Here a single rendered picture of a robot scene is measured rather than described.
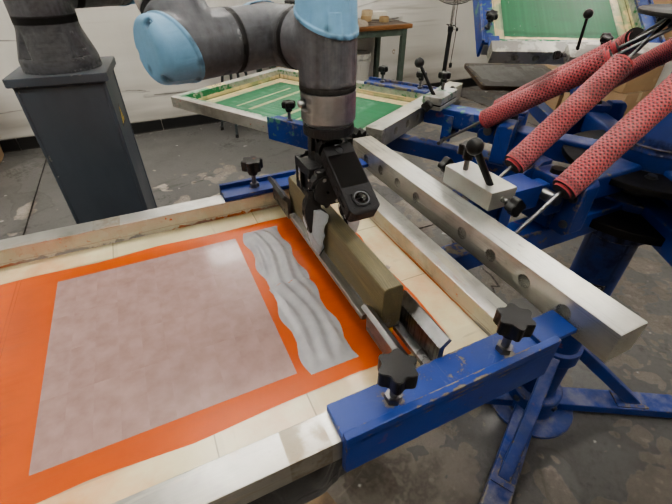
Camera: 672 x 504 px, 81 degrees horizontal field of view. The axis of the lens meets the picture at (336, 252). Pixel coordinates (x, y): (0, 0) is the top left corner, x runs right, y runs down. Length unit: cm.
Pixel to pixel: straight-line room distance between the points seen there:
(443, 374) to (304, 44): 42
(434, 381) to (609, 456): 136
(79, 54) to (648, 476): 203
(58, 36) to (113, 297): 56
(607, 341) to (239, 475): 44
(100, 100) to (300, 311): 66
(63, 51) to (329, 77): 65
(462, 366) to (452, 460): 109
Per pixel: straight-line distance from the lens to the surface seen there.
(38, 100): 106
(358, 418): 45
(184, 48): 51
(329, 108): 53
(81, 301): 74
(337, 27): 51
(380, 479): 152
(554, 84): 110
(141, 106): 443
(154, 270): 75
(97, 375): 62
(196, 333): 61
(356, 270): 55
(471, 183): 74
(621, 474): 179
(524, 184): 85
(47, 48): 104
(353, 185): 53
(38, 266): 87
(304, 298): 63
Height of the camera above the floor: 139
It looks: 37 degrees down
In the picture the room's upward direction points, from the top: straight up
